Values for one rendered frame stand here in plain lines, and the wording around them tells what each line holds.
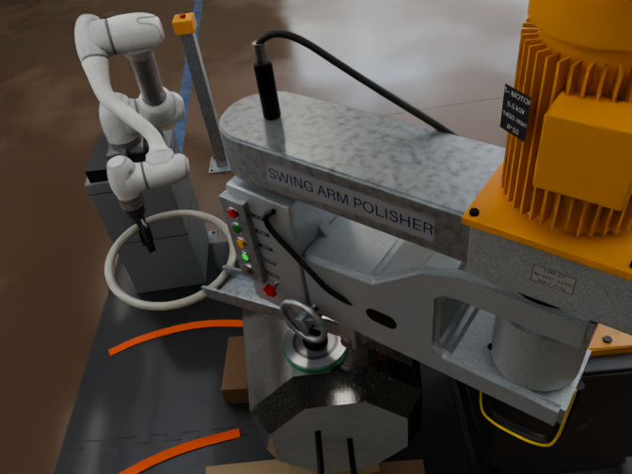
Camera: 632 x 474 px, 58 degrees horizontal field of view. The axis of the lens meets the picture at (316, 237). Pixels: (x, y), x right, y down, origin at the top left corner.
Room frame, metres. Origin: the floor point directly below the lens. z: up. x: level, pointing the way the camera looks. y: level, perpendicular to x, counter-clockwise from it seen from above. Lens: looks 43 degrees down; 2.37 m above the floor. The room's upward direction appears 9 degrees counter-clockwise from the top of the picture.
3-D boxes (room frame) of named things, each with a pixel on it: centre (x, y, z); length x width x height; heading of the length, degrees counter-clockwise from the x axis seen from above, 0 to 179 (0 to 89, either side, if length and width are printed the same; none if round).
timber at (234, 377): (1.63, 0.46, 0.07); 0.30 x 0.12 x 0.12; 174
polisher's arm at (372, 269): (0.88, -0.23, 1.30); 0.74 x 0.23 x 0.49; 49
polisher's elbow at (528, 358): (0.71, -0.44, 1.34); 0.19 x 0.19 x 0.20
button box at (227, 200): (1.11, 0.18, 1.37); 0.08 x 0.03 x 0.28; 49
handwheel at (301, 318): (0.98, 0.04, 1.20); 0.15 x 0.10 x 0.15; 49
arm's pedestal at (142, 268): (2.49, 0.86, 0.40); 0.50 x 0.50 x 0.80; 89
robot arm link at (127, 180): (1.76, 0.65, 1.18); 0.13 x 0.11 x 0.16; 101
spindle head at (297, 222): (1.09, -0.01, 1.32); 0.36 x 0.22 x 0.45; 49
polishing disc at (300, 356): (1.14, 0.05, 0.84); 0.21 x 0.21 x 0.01
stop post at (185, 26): (3.46, 0.58, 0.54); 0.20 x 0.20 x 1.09; 86
